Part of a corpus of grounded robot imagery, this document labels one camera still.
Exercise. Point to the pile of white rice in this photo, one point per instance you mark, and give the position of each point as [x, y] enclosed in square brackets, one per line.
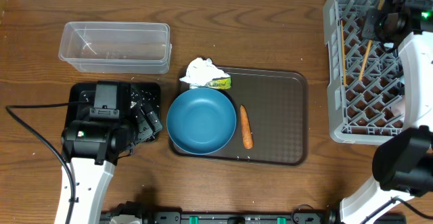
[142, 98]

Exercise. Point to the crumpled white tissue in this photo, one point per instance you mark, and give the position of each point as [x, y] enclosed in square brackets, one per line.
[200, 71]

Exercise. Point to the clear plastic bin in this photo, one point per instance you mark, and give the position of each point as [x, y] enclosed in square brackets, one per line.
[117, 47]

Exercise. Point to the wooden chopstick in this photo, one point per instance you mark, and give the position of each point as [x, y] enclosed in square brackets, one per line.
[343, 53]
[369, 44]

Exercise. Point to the pale pink cup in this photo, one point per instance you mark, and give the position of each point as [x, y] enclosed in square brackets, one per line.
[398, 108]

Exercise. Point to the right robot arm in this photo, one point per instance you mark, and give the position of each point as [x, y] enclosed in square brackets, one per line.
[401, 171]

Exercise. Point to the black rectangular tray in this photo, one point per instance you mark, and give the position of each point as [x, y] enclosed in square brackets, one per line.
[147, 125]

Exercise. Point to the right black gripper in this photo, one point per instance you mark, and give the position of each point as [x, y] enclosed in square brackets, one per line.
[368, 31]

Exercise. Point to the yellow green wrapper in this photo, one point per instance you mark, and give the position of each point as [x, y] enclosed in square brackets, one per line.
[222, 83]

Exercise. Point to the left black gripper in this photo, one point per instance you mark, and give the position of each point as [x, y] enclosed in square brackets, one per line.
[149, 126]

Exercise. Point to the orange carrot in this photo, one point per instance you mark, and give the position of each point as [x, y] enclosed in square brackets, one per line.
[246, 130]

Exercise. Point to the dark blue bowl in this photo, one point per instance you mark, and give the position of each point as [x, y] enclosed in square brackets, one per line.
[201, 121]

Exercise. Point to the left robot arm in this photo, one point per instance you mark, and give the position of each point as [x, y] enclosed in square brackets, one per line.
[104, 122]

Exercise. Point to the grey dishwasher rack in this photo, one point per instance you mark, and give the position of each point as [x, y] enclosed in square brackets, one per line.
[360, 113]

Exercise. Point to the dark brown serving tray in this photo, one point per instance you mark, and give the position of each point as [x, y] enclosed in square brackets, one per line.
[276, 103]

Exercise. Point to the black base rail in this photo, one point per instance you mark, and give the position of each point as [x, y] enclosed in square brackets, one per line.
[131, 212]

